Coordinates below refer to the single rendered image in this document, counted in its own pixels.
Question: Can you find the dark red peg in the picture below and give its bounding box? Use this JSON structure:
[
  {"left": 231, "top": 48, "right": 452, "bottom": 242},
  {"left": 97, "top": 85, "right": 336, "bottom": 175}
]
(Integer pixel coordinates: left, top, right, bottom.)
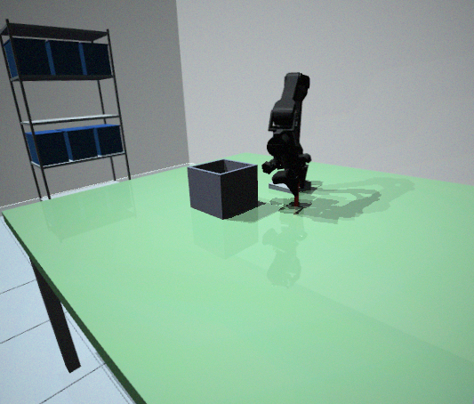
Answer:
[{"left": 294, "top": 183, "right": 300, "bottom": 206}]

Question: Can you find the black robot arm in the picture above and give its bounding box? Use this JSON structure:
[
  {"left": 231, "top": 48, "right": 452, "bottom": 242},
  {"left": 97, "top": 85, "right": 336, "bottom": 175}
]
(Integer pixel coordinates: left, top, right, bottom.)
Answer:
[{"left": 261, "top": 72, "right": 310, "bottom": 174}]

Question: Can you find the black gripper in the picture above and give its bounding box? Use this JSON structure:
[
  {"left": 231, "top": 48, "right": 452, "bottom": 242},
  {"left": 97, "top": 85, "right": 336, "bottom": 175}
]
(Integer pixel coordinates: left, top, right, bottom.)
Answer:
[{"left": 271, "top": 144, "right": 312, "bottom": 197}]

